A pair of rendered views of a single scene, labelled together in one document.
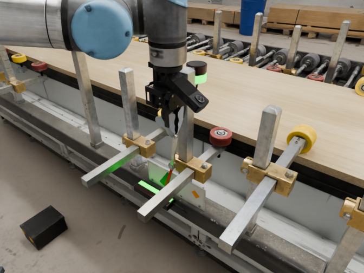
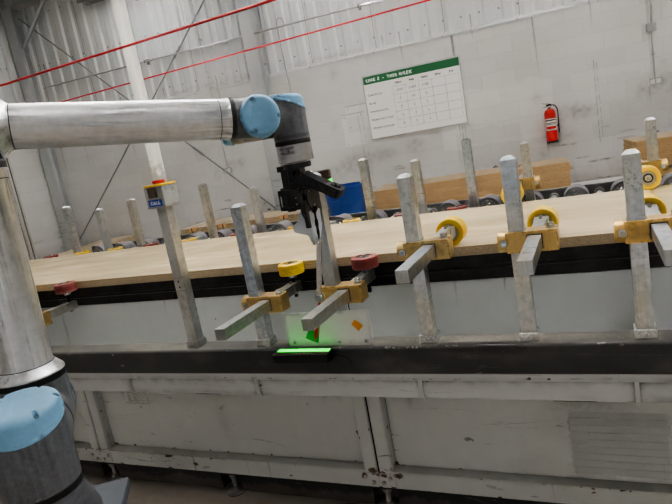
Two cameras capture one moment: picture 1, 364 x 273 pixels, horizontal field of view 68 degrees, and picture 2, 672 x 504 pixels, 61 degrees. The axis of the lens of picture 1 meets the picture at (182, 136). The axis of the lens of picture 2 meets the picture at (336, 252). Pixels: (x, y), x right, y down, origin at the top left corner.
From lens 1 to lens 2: 0.87 m
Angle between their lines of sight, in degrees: 26
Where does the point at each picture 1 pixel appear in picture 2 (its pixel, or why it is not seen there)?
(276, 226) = not seen: hidden behind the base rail
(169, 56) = (299, 149)
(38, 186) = not seen: outside the picture
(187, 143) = (331, 258)
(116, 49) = (272, 126)
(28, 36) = (208, 126)
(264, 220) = not seen: hidden behind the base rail
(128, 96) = (246, 235)
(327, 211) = (511, 301)
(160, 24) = (288, 122)
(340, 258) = (523, 301)
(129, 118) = (250, 265)
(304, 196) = (481, 296)
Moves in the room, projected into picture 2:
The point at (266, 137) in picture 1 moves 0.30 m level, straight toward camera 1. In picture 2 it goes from (408, 203) to (410, 222)
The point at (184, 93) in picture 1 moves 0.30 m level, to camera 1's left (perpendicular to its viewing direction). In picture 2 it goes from (320, 182) to (198, 206)
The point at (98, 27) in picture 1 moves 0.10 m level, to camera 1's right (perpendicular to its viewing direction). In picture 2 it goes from (259, 111) to (305, 103)
